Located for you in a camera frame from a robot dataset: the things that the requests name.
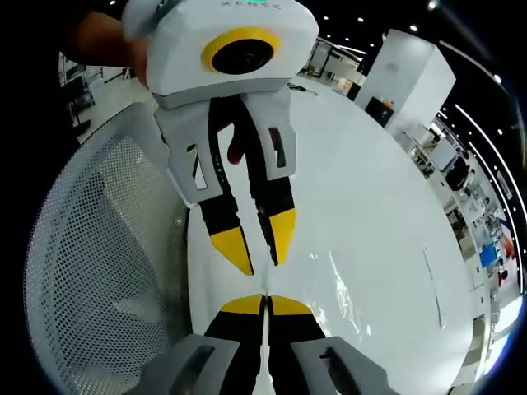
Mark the thin black cable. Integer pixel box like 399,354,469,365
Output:
287,81,319,97

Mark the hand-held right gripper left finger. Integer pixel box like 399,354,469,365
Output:
127,294,265,395

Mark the person's left hand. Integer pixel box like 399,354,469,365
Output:
68,11,150,90

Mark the black cabinet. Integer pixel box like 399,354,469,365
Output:
365,96,397,128

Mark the row of white office desks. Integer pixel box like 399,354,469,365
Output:
394,118,520,297

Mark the white square pillar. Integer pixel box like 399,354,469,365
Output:
353,28,457,139

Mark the black office chair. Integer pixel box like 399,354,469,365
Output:
445,156,471,192

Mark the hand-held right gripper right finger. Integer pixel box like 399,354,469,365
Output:
267,294,400,395

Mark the crinkled clear food packaging bag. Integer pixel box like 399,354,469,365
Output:
253,245,374,395

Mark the white mesh office chair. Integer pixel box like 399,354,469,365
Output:
23,102,195,395

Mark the blue box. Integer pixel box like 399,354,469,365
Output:
478,242,502,271

